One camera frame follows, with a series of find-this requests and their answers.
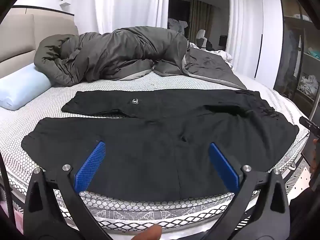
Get grey duvet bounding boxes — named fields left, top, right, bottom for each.
left=34, top=26, right=248, bottom=90

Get person's dark clothing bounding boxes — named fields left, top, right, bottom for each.
left=287, top=186, right=320, bottom=240

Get white honeycomb pattern mattress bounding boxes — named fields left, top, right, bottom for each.
left=0, top=71, right=316, bottom=230

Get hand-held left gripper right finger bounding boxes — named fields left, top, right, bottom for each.
left=200, top=142, right=290, bottom=240

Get grey clothes pile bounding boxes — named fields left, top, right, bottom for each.
left=167, top=17, right=188, bottom=34

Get light blue pillow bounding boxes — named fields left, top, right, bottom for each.
left=0, top=62, right=55, bottom=111

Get person's right hand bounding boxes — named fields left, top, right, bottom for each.
left=310, top=139, right=320, bottom=174

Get white office chair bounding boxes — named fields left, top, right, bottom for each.
left=196, top=29, right=208, bottom=50

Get white curtain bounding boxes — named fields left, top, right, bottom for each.
left=94, top=0, right=171, bottom=34
left=227, top=0, right=263, bottom=57

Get beige padded headboard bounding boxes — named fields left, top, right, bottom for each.
left=0, top=14, right=79, bottom=79

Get dark open wardrobe shelf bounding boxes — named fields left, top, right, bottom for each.
left=273, top=0, right=320, bottom=112

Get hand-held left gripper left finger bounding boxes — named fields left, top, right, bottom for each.
left=23, top=141, right=113, bottom=240

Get brown striped curtain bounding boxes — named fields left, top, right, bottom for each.
left=187, top=0, right=213, bottom=43

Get black pants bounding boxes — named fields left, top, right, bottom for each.
left=21, top=89, right=300, bottom=203

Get pale folded clothes pile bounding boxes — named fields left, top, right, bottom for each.
left=298, top=73, right=320, bottom=96

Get person's left hand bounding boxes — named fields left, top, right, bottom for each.
left=132, top=224, right=162, bottom=240

